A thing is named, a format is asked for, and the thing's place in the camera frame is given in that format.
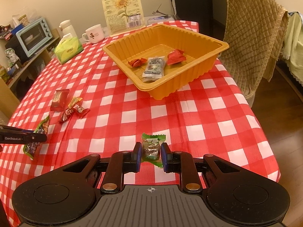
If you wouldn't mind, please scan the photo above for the green dark snack packet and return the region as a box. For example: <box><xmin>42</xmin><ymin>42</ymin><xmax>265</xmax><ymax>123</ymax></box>
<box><xmin>23</xmin><ymin>115</ymin><xmax>50</xmax><ymax>160</ymax></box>

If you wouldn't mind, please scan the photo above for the green snack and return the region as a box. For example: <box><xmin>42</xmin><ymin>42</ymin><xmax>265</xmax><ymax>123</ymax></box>
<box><xmin>141</xmin><ymin>133</ymin><xmax>166</xmax><ymax>169</ymax></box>

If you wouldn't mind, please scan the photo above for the dark red candy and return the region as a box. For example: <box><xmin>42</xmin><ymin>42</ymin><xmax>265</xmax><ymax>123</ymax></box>
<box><xmin>72</xmin><ymin>104</ymin><xmax>90</xmax><ymax>119</ymax></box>
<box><xmin>59</xmin><ymin>108</ymin><xmax>74</xmax><ymax>123</ymax></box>

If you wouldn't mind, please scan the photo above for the large red snack packet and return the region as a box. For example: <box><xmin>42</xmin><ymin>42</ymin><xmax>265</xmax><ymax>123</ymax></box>
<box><xmin>50</xmin><ymin>89</ymin><xmax>70</xmax><ymax>112</ymax></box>

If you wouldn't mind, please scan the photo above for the wooden shelf unit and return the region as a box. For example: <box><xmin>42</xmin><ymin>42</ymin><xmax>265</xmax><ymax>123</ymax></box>
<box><xmin>1</xmin><ymin>29</ymin><xmax>61</xmax><ymax>118</ymax></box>

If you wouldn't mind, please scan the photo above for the red white checkered tablecloth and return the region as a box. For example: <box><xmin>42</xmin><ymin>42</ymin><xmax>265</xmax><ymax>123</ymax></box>
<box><xmin>1</xmin><ymin>37</ymin><xmax>280</xmax><ymax>226</ymax></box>

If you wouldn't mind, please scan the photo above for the yellow wrapped candy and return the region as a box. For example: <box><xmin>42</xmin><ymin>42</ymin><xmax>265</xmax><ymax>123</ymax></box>
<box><xmin>68</xmin><ymin>96</ymin><xmax>82</xmax><ymax>109</ymax></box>

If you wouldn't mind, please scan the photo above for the grey snack packet in tray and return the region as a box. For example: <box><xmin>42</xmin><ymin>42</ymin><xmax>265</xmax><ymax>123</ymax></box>
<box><xmin>142</xmin><ymin>56</ymin><xmax>165</xmax><ymax>82</ymax></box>

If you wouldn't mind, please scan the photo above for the light blue toaster oven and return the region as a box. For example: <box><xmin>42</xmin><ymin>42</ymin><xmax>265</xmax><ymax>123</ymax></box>
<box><xmin>5</xmin><ymin>17</ymin><xmax>53</xmax><ymax>63</ymax></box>

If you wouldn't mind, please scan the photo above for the small red candy in tray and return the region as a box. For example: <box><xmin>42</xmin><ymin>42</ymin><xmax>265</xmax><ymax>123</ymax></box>
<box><xmin>128</xmin><ymin>58</ymin><xmax>147</xmax><ymax>68</ymax></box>

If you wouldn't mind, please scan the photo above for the orange plastic tray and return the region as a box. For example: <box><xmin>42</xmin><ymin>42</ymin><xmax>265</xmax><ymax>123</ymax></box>
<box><xmin>102</xmin><ymin>23</ymin><xmax>230</xmax><ymax>101</ymax></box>

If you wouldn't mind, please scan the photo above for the red snack packet in tray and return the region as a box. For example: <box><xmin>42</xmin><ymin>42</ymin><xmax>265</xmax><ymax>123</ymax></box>
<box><xmin>166</xmin><ymin>49</ymin><xmax>186</xmax><ymax>65</ymax></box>

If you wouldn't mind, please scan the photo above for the green tissue box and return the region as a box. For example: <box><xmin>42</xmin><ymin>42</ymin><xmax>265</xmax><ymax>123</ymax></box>
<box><xmin>53</xmin><ymin>33</ymin><xmax>83</xmax><ymax>65</ymax></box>

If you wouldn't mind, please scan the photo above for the white ceramic mug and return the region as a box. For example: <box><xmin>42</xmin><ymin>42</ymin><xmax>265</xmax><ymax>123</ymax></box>
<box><xmin>82</xmin><ymin>24</ymin><xmax>105</xmax><ymax>44</ymax></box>

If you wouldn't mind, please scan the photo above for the sunflower seed bag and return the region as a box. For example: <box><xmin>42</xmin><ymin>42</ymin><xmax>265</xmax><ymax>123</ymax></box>
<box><xmin>101</xmin><ymin>0</ymin><xmax>145</xmax><ymax>36</ymax></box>

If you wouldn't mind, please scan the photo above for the quilted beige chair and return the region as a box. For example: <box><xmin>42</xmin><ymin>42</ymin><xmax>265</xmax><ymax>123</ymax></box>
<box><xmin>219</xmin><ymin>0</ymin><xmax>288</xmax><ymax>106</ymax></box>

